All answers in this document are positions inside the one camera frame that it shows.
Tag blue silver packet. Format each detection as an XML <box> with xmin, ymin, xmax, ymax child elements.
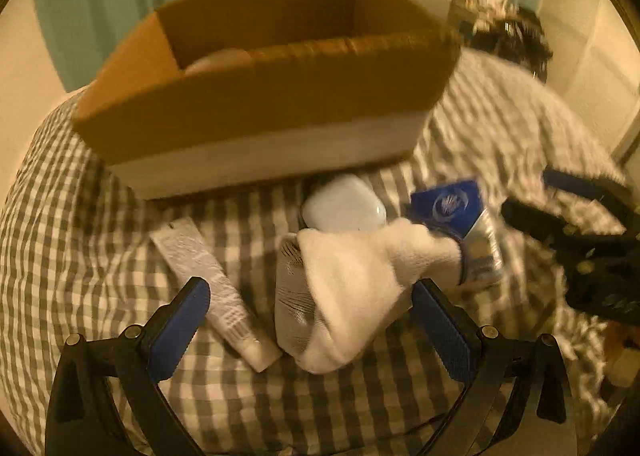
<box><xmin>410</xmin><ymin>179</ymin><xmax>503</xmax><ymax>285</ymax></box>

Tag white sock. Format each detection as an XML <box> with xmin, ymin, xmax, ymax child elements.
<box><xmin>274</xmin><ymin>218</ymin><xmax>465</xmax><ymax>375</ymax></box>

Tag white cream tube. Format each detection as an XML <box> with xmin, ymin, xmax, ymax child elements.
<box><xmin>151</xmin><ymin>218</ymin><xmax>282</xmax><ymax>372</ymax></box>

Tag white earbuds case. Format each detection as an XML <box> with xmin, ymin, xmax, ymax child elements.
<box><xmin>302</xmin><ymin>175</ymin><xmax>387</xmax><ymax>233</ymax></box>

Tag black bags pile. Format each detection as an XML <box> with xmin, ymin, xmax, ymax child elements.
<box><xmin>459</xmin><ymin>7</ymin><xmax>553</xmax><ymax>83</ymax></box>

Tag brown cardboard box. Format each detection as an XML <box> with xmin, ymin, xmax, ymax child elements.
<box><xmin>72</xmin><ymin>0</ymin><xmax>461</xmax><ymax>199</ymax></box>

